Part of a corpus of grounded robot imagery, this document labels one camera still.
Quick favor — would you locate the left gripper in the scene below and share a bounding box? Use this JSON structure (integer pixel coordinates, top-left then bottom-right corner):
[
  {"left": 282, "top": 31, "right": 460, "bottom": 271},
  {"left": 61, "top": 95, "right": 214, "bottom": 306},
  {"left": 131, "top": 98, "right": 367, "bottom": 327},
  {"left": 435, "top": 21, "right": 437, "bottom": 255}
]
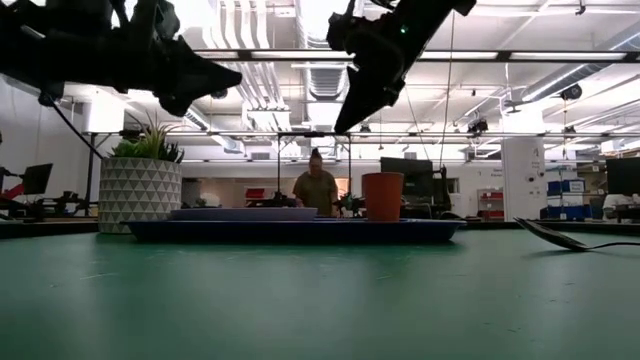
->
[{"left": 107, "top": 0, "right": 244, "bottom": 118}]

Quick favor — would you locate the grey-blue plate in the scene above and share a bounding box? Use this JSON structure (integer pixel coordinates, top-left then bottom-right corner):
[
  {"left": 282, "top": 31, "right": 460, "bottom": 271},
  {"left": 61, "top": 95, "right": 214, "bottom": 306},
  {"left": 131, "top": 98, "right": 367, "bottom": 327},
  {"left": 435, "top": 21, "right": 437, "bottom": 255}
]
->
[{"left": 167, "top": 207, "right": 319, "bottom": 222}]

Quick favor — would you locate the blue plastic tray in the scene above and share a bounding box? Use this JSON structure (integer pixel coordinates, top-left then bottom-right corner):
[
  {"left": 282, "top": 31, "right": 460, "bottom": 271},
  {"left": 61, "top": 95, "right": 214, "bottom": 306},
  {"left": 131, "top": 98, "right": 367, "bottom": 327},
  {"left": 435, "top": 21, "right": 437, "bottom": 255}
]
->
[{"left": 122, "top": 218, "right": 467, "bottom": 245}]

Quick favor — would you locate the seated person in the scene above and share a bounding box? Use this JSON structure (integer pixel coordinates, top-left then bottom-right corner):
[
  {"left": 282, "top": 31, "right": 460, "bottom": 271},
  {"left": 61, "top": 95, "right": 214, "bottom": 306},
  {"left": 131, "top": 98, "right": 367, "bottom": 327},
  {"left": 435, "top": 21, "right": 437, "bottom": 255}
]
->
[{"left": 602, "top": 192, "right": 640, "bottom": 222}]

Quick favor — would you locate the artificial plant in patterned pot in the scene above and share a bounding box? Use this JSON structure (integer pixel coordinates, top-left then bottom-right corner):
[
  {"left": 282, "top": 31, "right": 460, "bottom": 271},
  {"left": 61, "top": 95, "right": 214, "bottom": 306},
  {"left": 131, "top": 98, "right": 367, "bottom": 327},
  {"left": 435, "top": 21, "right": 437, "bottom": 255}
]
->
[{"left": 97, "top": 112, "right": 185, "bottom": 235}]

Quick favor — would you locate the white pillar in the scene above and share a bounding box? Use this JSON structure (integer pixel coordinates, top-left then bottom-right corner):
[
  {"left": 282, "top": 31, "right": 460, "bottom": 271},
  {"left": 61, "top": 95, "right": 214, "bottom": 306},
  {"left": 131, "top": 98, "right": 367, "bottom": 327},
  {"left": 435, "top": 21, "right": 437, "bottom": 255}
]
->
[{"left": 501, "top": 137, "right": 546, "bottom": 222}]

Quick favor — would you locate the overhead light bar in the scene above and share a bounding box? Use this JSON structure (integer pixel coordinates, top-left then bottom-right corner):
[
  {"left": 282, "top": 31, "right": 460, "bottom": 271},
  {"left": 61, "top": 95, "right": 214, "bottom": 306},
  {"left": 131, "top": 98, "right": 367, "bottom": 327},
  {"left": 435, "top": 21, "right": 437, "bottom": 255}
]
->
[{"left": 194, "top": 48, "right": 640, "bottom": 64}]

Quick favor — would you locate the silver ventilation duct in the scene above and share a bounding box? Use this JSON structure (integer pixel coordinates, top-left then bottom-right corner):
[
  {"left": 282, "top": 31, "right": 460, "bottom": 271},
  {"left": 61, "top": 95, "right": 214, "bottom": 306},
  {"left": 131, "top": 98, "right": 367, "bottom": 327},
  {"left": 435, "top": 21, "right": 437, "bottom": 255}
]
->
[{"left": 294, "top": 0, "right": 366, "bottom": 101}]

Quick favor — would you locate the green table mat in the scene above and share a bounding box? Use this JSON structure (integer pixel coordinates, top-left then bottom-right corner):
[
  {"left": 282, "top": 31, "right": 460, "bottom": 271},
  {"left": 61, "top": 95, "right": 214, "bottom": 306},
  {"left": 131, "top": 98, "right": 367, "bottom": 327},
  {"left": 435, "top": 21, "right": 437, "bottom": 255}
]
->
[{"left": 0, "top": 229, "right": 640, "bottom": 360}]

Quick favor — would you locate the black computer monitor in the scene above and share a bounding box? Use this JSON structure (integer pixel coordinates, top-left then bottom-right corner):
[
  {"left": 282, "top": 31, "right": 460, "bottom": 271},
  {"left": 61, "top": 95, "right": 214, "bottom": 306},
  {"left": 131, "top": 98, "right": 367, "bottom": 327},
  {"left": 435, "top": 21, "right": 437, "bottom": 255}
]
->
[
  {"left": 379, "top": 157, "right": 434, "bottom": 199},
  {"left": 605, "top": 157, "right": 640, "bottom": 197},
  {"left": 19, "top": 163, "right": 54, "bottom": 196}
]

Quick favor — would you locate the black spoon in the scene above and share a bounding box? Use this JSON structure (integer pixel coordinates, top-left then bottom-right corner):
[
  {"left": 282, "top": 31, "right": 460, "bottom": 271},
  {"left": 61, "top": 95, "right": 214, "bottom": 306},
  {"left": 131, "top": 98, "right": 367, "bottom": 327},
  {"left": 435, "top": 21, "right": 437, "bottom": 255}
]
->
[{"left": 513, "top": 217, "right": 640, "bottom": 253}]

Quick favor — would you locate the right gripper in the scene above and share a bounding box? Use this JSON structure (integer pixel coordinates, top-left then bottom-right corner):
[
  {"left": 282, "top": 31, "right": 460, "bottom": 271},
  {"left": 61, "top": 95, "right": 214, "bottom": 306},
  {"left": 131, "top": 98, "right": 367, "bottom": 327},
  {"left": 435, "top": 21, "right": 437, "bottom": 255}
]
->
[{"left": 327, "top": 12, "right": 416, "bottom": 135}]

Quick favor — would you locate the orange plastic cup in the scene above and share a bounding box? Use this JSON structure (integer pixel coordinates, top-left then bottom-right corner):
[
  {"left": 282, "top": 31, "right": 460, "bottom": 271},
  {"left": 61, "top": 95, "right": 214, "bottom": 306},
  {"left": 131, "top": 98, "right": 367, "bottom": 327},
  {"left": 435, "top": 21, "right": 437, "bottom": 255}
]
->
[{"left": 361, "top": 172, "right": 405, "bottom": 223}]

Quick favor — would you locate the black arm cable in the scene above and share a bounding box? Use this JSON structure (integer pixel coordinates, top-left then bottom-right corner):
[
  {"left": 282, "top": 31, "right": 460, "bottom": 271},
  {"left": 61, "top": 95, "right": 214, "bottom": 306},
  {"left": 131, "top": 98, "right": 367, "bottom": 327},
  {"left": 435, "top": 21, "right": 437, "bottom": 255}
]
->
[{"left": 49, "top": 102, "right": 105, "bottom": 160}]

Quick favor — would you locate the blue bin shelf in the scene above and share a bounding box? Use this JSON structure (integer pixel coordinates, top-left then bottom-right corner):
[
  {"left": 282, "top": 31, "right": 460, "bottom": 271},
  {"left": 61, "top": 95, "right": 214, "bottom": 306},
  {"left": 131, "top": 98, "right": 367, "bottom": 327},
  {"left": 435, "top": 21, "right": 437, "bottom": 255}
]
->
[{"left": 547, "top": 179, "right": 586, "bottom": 221}]

